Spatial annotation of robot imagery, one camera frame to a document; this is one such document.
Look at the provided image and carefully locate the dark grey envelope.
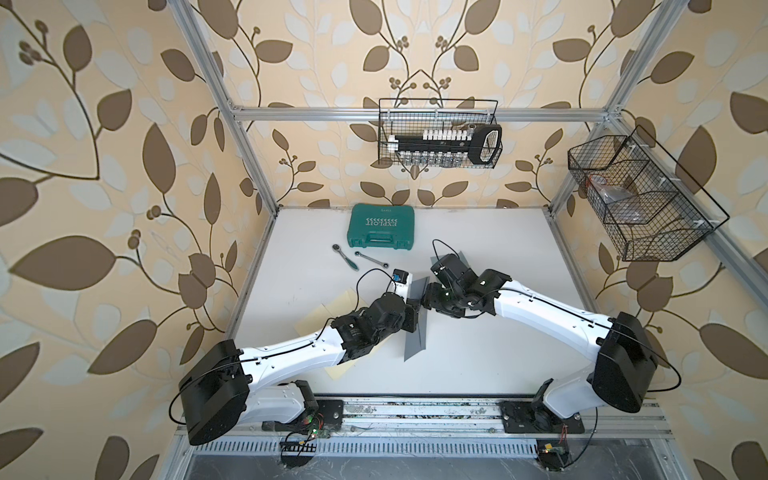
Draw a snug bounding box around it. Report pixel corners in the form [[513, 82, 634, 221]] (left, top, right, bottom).
[[403, 275, 428, 362]]

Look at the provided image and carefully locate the light blue envelope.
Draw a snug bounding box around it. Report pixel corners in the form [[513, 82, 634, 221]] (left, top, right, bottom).
[[431, 253, 469, 273]]

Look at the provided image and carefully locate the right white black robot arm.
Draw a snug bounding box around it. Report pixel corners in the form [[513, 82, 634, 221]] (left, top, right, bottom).
[[422, 254, 660, 421]]

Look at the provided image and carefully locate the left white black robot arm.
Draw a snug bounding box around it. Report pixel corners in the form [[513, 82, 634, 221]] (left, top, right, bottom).
[[178, 292, 421, 446]]

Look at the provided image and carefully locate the yellow envelope red seal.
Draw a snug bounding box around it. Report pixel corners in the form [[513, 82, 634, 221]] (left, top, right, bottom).
[[325, 361, 355, 380]]

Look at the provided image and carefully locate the silver combination wrench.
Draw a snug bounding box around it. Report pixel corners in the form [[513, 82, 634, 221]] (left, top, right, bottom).
[[354, 251, 389, 269]]

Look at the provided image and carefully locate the green tool case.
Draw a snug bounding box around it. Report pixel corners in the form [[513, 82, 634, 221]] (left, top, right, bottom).
[[347, 204, 415, 250]]

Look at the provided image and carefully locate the black socket set holder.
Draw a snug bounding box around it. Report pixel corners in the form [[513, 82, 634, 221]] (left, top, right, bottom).
[[383, 124, 503, 168]]

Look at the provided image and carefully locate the clear plastic bag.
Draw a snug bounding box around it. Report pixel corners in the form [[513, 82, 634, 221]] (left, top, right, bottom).
[[588, 175, 643, 224]]

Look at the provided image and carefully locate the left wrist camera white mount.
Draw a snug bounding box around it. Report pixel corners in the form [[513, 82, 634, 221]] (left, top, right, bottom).
[[392, 268, 413, 302]]

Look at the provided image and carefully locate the ratchet wrench green handle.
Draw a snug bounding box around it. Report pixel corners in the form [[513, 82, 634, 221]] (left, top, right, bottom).
[[332, 244, 359, 271]]

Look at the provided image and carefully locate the aluminium rail front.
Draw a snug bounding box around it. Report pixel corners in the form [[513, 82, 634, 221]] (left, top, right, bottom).
[[175, 394, 673, 439]]

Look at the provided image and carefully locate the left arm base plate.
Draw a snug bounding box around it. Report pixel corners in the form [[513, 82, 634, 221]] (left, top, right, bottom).
[[261, 380, 344, 433]]

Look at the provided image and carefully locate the left electronics board with wires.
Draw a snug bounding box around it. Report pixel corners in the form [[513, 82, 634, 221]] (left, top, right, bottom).
[[279, 414, 324, 469]]

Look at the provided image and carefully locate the electronics board with wires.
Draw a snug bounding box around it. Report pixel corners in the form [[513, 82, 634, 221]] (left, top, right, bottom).
[[536, 434, 571, 472], [279, 414, 324, 469]]

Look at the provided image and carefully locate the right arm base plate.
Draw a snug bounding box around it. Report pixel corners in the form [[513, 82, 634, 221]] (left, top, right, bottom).
[[498, 379, 585, 435]]

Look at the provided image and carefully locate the black wire basket back wall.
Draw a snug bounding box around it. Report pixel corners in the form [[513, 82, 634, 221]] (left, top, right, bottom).
[[377, 97, 503, 169]]

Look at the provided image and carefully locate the black wire basket wall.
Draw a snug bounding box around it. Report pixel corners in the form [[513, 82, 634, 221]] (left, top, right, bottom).
[[567, 125, 730, 262], [377, 97, 503, 169]]

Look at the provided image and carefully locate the right electronics board with wires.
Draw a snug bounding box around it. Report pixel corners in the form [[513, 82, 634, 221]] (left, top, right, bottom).
[[536, 434, 571, 472]]

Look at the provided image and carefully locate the black wire basket right wall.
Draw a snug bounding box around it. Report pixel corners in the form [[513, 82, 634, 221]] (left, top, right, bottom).
[[567, 125, 730, 262]]

